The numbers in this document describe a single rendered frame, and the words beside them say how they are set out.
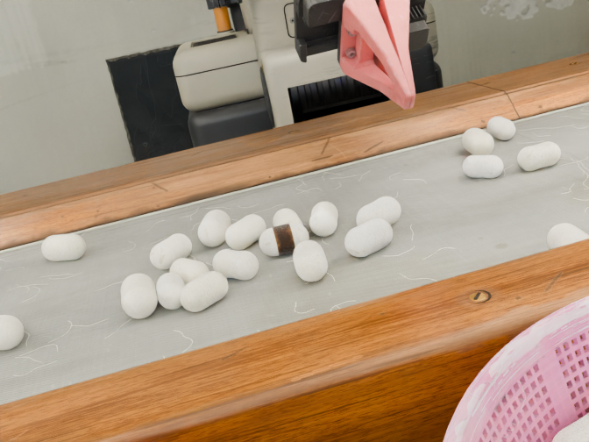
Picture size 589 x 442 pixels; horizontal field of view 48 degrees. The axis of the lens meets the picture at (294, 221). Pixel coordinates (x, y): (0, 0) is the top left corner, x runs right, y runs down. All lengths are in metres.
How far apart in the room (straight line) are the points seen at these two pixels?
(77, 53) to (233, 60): 1.26
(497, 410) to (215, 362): 0.12
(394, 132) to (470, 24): 2.05
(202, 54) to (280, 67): 0.32
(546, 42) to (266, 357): 2.58
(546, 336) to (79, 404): 0.19
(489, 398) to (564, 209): 0.23
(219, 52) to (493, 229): 0.98
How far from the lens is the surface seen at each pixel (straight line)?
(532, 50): 2.79
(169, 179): 0.62
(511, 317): 0.29
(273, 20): 1.09
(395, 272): 0.40
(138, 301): 0.40
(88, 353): 0.40
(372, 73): 0.49
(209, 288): 0.39
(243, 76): 1.35
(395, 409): 0.29
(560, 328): 0.28
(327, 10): 0.48
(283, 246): 0.44
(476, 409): 0.24
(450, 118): 0.66
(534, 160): 0.53
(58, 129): 2.60
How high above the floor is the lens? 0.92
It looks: 20 degrees down
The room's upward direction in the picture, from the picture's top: 12 degrees counter-clockwise
